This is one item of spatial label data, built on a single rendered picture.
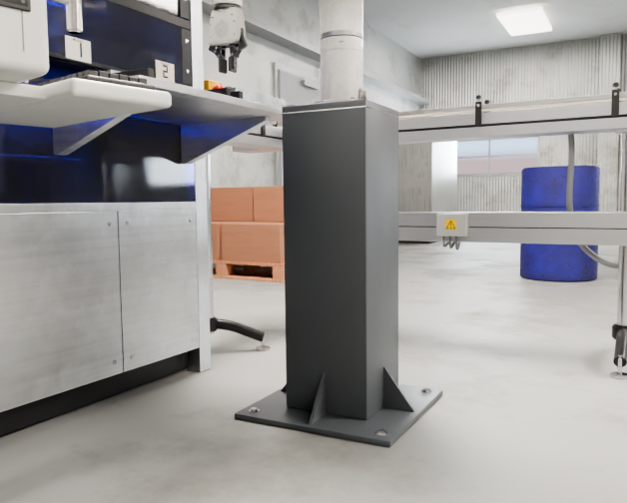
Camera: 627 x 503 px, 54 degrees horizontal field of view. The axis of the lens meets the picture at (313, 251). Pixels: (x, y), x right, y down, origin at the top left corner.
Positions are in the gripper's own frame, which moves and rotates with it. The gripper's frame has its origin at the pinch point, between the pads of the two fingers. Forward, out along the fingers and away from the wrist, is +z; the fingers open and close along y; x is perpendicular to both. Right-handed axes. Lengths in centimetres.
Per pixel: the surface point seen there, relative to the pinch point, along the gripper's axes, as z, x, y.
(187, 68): -5.4, 19.4, -31.6
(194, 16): -23.5, 23.7, -32.0
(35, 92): 20, -75, 17
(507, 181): 10, 997, -132
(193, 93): 12.2, -25.6, 8.8
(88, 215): 43, -24, -31
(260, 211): 50, 281, -180
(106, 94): 20, -69, 27
